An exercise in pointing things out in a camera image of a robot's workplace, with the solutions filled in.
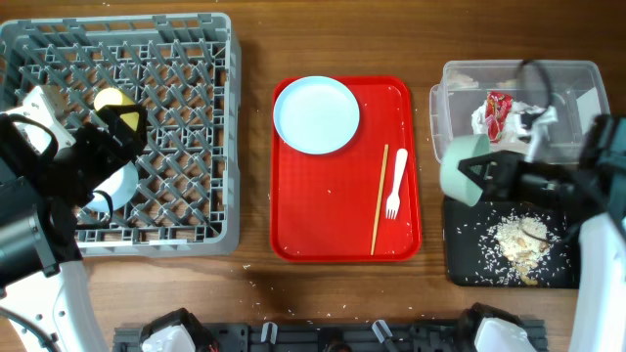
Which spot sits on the clear plastic bin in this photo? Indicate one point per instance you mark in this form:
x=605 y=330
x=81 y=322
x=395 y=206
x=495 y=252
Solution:
x=574 y=88

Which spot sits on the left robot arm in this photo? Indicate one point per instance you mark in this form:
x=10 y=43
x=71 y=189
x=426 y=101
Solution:
x=44 y=291

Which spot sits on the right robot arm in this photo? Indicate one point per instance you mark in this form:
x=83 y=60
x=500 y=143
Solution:
x=599 y=321

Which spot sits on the white plastic fork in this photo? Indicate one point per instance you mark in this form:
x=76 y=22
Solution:
x=393 y=200

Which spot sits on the grey plastic dishwasher rack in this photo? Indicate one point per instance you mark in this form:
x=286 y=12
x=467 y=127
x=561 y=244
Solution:
x=185 y=69

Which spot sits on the green bowl with food scraps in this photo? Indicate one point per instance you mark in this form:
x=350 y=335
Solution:
x=453 y=178

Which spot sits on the light blue bowl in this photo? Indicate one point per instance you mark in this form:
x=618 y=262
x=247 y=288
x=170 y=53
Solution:
x=120 y=187

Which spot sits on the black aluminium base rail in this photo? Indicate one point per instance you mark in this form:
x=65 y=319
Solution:
x=433 y=335

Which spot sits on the red plastic tray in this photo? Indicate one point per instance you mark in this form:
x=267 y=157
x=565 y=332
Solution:
x=322 y=207

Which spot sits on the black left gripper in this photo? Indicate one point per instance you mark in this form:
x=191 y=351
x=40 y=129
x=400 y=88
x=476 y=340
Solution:
x=90 y=135

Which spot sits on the rice and food scraps pile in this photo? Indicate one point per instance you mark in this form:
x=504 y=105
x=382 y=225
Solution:
x=525 y=242

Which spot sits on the yellow plastic cup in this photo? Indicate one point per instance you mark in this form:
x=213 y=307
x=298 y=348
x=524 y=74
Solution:
x=115 y=97

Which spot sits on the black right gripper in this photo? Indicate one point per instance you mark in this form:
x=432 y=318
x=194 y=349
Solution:
x=509 y=165

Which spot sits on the white napkin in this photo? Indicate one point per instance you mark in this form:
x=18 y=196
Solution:
x=512 y=128

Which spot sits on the wooden chopstick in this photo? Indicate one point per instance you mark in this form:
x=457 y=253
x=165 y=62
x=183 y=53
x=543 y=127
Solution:
x=379 y=200

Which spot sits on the black plastic tray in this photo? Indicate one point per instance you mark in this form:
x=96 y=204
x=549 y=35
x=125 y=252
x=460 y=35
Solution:
x=471 y=252

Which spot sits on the red snack wrapper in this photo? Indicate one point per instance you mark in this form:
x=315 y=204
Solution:
x=497 y=110

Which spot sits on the light blue round plate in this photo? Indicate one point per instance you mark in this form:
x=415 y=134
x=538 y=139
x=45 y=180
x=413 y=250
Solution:
x=316 y=115

